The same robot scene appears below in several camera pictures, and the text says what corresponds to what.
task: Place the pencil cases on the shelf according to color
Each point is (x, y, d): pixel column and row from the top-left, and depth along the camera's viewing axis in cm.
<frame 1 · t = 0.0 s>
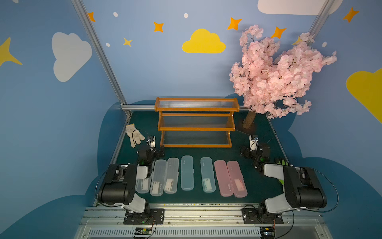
left hand: (156, 143, 95), fingers open
right hand: (250, 144, 96), fingers open
orange three-tier shelf rack: (198, 118, 105), point 11 cm above the table
beige knit work glove: (135, 136, 108), on the table
clear pencil case: (158, 180, 88), on the table
clear pencil case 2: (171, 177, 90), on the table
light blue pencil case left: (187, 173, 92), on the table
light blue pencil case right: (207, 173, 90), on the table
pink pencil case left: (224, 180, 88), on the table
pink pencil case right: (239, 186, 85), on the table

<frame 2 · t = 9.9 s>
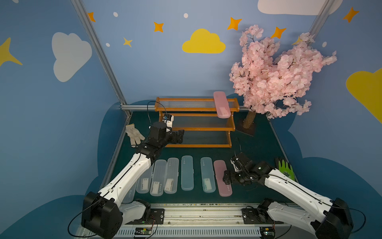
left hand: (175, 127, 80), fingers open
right hand: (231, 177, 80), fingers open
pink pencil case right: (223, 107, 84), point 30 cm above the table
the other named things where they were.

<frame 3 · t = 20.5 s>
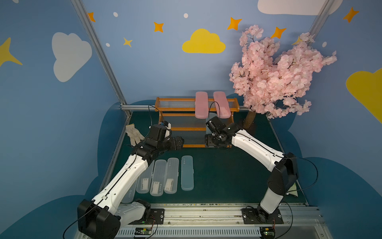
left hand: (176, 139, 78), fingers open
right hand: (212, 140, 86), fingers open
pink pencil case left: (201, 104, 85), point 30 cm above the table
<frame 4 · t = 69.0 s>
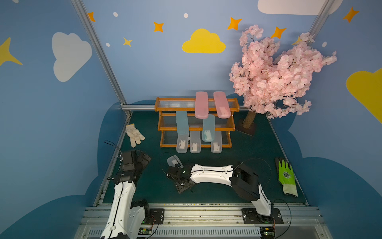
left hand: (143, 158, 83), fingers open
right hand: (185, 183, 85), fingers open
clear pencil case: (195, 143, 100), point 3 cm above the table
clear pencil case 2: (216, 145, 100), point 3 cm above the table
light blue pencil case left: (182, 122, 95), point 16 cm above the table
clear pencil case far left: (174, 160, 98), on the table
clear pencil case 3: (182, 143, 101), point 3 cm above the table
